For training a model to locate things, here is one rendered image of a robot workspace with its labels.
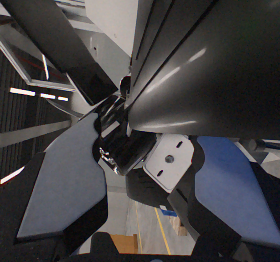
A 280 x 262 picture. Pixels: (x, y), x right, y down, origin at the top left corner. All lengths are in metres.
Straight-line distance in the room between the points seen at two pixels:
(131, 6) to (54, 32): 0.23
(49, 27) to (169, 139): 0.26
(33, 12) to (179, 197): 0.35
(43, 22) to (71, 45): 0.05
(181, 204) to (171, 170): 0.05
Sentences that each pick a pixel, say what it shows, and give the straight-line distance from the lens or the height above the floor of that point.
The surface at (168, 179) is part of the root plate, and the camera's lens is 0.31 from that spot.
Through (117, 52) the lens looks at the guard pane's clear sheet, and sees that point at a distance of 1.27.
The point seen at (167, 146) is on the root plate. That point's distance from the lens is 0.30.
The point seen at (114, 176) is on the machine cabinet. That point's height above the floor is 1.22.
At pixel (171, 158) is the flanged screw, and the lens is 0.29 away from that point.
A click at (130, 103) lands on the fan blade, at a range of 0.17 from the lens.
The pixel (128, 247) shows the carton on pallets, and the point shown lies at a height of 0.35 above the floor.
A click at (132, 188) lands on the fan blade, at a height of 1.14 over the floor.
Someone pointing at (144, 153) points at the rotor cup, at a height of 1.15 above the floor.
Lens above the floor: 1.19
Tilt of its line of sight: 5 degrees down
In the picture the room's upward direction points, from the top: 82 degrees counter-clockwise
